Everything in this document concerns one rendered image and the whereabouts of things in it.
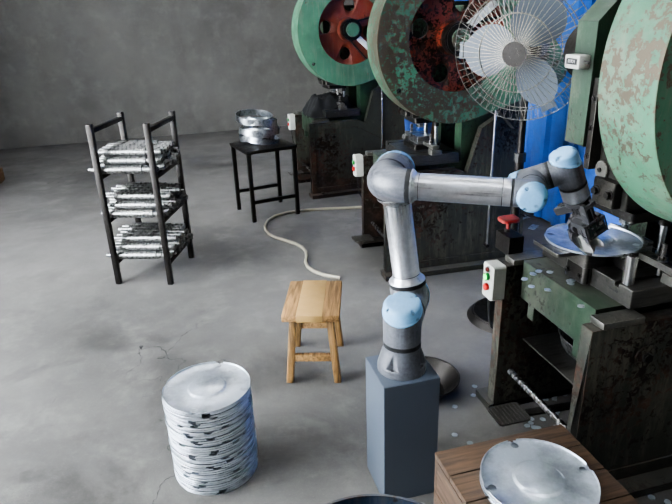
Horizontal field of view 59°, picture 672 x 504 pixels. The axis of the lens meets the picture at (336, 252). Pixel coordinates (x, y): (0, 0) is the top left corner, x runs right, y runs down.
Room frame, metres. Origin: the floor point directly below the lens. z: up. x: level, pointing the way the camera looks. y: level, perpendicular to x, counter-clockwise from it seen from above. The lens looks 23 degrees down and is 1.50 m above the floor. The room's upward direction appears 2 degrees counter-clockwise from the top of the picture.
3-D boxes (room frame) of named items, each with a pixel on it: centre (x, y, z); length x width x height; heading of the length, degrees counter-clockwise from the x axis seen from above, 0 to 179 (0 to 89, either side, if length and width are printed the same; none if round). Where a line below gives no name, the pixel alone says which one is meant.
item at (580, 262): (1.74, -0.77, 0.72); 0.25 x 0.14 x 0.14; 104
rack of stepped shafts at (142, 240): (3.42, 1.14, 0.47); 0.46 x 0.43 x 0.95; 84
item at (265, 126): (4.53, 0.54, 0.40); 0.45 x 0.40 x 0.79; 26
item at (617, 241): (1.75, -0.82, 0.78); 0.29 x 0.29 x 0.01
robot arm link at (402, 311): (1.58, -0.19, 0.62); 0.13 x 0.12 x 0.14; 163
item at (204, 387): (1.67, 0.45, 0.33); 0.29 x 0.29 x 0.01
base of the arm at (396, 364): (1.57, -0.19, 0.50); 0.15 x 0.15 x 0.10
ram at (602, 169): (1.77, -0.90, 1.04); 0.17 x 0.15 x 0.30; 104
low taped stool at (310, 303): (2.31, 0.11, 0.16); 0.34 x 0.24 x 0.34; 177
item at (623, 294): (1.78, -0.94, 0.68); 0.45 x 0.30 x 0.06; 14
